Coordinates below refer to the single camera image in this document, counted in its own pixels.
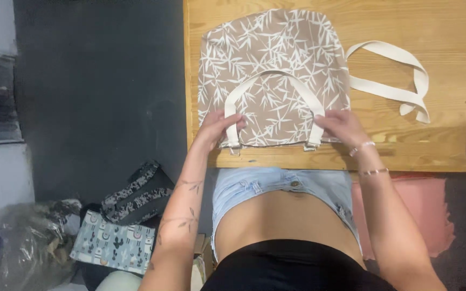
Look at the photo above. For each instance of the person's right hand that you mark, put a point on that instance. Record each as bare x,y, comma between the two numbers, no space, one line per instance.
340,126

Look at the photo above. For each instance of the person's left hand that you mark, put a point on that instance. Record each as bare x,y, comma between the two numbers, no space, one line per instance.
213,128

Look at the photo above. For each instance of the person's left fingers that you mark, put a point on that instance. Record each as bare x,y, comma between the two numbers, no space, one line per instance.
231,120

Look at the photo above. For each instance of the person's right fingers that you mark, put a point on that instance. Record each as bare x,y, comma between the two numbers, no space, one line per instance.
325,121

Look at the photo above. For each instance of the beige leaf-print tote bag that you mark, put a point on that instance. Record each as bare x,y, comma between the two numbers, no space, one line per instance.
273,76

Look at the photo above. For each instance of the light blue denim shorts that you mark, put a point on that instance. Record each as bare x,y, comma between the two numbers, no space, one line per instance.
281,190

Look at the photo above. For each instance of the black grey patterned bag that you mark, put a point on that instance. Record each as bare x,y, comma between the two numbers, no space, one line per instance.
140,196

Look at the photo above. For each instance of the pink cloth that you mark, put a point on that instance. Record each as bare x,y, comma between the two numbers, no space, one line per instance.
411,214

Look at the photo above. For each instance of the black top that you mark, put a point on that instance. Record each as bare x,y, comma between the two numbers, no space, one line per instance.
293,266

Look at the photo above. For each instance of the llama cactus print fabric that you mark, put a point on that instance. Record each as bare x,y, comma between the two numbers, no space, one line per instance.
113,242

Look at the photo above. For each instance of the clear plastic bag heap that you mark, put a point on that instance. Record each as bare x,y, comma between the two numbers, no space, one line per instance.
22,242

